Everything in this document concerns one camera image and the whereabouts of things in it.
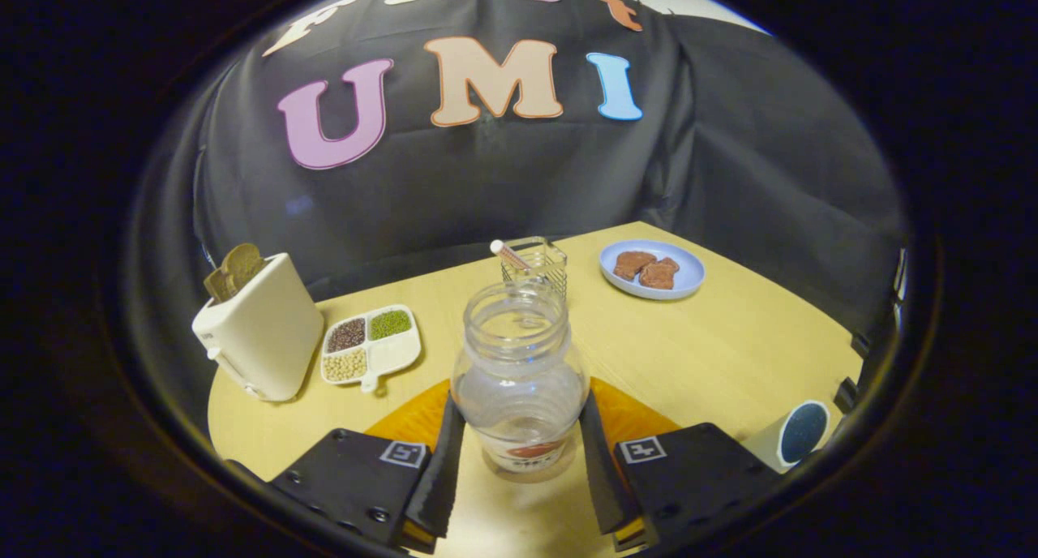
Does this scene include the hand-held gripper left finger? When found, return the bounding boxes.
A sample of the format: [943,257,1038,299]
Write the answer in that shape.
[272,380,468,554]

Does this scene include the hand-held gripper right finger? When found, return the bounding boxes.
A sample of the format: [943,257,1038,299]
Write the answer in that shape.
[581,377,783,552]

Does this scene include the clear glass bottle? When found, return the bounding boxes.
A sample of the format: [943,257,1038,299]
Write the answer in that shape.
[451,281,590,474]

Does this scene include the white cup blue inside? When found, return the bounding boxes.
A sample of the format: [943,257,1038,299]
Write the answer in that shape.
[742,400,832,474]

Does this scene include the white divided dish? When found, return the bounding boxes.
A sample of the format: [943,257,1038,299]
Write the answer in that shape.
[320,304,422,394]

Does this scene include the pale yellow beans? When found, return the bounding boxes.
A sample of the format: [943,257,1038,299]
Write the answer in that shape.
[324,349,367,382]

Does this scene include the light wooden table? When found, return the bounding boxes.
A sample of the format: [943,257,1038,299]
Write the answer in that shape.
[207,221,864,558]

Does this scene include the green beans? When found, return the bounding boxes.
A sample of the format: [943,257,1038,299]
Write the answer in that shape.
[369,310,412,341]

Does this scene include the dark brown beans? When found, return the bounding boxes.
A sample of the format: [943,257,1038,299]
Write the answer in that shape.
[328,318,367,354]

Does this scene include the brown cookie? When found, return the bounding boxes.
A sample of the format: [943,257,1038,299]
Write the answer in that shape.
[639,257,680,290]
[613,251,659,281]

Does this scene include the white toaster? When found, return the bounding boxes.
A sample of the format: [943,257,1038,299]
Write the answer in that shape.
[192,252,325,402]

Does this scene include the light blue plate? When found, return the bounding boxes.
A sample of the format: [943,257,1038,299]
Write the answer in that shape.
[598,240,706,301]

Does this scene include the white tipped stick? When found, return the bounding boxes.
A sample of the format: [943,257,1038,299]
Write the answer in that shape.
[490,240,533,272]

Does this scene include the clear ribbed glass holder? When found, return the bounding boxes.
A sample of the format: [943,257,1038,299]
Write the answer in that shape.
[501,236,568,301]

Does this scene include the black backdrop cloth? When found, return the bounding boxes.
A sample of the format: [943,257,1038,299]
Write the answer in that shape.
[130,0,909,340]

